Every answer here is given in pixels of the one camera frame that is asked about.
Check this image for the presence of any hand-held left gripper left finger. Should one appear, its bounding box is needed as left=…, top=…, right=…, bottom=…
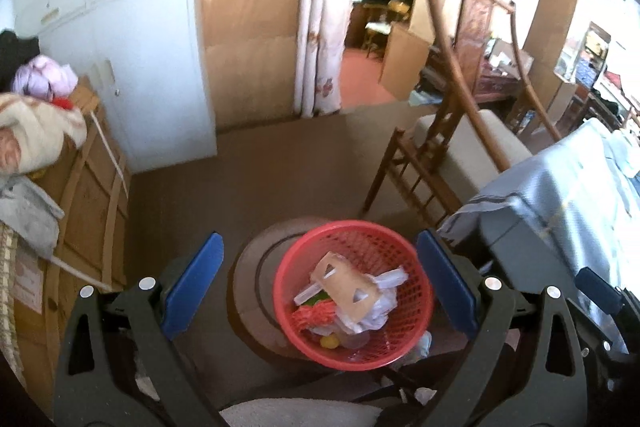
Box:
left=52, top=232, right=225, bottom=427

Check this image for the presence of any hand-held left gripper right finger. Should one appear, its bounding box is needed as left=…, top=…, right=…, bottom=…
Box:
left=416, top=229, right=590, bottom=427

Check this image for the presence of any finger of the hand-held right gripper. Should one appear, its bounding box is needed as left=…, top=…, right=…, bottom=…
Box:
left=574, top=266, right=632, bottom=358

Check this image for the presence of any red plastic basket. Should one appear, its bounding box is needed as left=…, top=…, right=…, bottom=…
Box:
left=272, top=219, right=435, bottom=370

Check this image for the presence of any white plastic bag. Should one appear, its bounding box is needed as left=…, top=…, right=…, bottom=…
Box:
left=350, top=269, right=408, bottom=334

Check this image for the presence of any red cardboard carton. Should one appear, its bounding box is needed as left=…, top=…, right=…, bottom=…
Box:
left=310, top=252, right=383, bottom=323

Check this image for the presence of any red foam fruit net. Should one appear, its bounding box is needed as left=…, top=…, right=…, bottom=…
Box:
left=292, top=301, right=341, bottom=333

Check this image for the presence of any round beige stool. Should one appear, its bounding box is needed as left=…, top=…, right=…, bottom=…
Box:
left=230, top=217, right=351, bottom=363

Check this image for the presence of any blue checked tablecloth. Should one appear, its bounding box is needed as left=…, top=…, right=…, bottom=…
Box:
left=437, top=117, right=640, bottom=288

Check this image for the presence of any beige seat cushion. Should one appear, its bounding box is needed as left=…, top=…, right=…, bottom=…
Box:
left=415, top=109, right=532, bottom=202

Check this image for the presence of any wooden chest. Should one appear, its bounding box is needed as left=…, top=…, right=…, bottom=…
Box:
left=15, top=77, right=133, bottom=408

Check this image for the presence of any white fleece cloth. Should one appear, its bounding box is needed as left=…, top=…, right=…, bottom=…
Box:
left=220, top=399, right=381, bottom=427

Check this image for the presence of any grey white cloth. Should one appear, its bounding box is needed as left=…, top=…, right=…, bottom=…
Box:
left=0, top=179, right=66, bottom=253

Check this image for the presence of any beige floral blanket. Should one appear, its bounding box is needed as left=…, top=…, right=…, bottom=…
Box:
left=0, top=92, right=88, bottom=180

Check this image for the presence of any wooden armchair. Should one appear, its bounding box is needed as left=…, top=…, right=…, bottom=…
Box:
left=362, top=0, right=563, bottom=228

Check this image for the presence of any pink cloth bundle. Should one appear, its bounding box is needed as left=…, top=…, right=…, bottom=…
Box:
left=12, top=56, right=78, bottom=100

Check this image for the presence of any white cupboard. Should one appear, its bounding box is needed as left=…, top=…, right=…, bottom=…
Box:
left=10, top=0, right=218, bottom=175

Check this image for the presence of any small wooden chair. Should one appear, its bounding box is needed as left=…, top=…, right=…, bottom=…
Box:
left=362, top=2, right=411, bottom=58

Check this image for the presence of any glass door wooden cabinet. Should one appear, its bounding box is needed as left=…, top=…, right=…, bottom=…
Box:
left=522, top=0, right=613, bottom=108

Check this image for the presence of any dark cloth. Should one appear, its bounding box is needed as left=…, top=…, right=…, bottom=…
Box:
left=0, top=29, right=41, bottom=95

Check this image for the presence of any pink floral curtain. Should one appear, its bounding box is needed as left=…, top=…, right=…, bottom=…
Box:
left=297, top=0, right=368, bottom=118

